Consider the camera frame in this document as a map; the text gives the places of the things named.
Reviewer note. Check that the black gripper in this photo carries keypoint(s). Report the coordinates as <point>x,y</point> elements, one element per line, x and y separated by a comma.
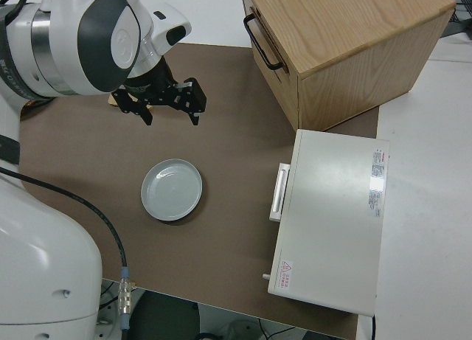
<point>153,85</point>

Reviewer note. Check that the gray round plate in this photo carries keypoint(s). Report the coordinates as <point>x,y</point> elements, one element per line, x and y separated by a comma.
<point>171,190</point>

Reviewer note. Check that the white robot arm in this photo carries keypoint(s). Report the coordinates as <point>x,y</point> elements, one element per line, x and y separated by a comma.
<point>48,251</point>

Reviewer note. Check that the brown table mat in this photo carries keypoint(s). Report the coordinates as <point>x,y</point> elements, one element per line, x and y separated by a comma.
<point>228,152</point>

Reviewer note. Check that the white toaster oven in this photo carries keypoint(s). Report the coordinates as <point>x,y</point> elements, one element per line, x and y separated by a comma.
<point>332,214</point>

